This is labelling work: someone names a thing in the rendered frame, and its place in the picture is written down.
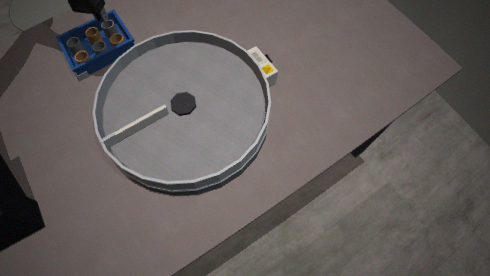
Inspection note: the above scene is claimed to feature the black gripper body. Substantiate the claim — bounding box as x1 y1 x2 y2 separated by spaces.
68 0 105 14

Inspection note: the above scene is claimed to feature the grey round turntable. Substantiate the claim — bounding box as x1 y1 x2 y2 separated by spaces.
93 30 278 196

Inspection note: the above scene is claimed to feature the bronze bushing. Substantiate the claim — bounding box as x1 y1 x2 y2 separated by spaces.
75 51 90 64
85 27 103 45
110 33 125 47

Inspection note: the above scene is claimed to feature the blue crate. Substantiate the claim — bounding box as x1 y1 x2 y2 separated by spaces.
56 9 135 80

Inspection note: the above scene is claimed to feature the grey metal sleeve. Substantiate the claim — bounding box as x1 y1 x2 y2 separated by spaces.
101 20 118 38
67 37 85 55
93 41 108 55

